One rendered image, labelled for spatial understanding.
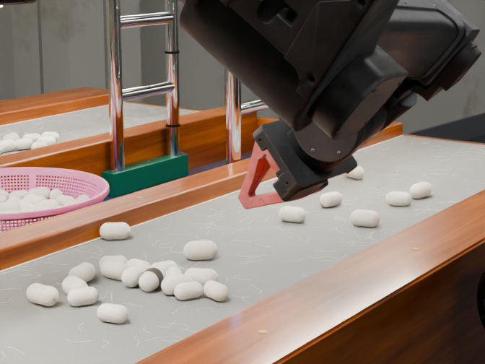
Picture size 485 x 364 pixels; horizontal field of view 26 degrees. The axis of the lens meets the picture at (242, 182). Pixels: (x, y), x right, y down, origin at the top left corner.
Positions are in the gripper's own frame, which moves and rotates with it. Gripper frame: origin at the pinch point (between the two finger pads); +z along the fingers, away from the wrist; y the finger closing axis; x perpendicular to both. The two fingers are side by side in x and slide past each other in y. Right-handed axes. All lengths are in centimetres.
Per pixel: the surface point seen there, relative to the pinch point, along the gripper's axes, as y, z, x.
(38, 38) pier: -149, 148, -114
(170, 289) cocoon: 0.2, 14.5, 2.2
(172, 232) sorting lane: -18.4, 26.8, -6.8
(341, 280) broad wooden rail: -8.5, 1.9, 10.7
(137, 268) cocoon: -0.7, 17.8, -2.0
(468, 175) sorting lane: -70, 14, 4
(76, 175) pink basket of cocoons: -27, 44, -25
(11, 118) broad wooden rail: -59, 83, -55
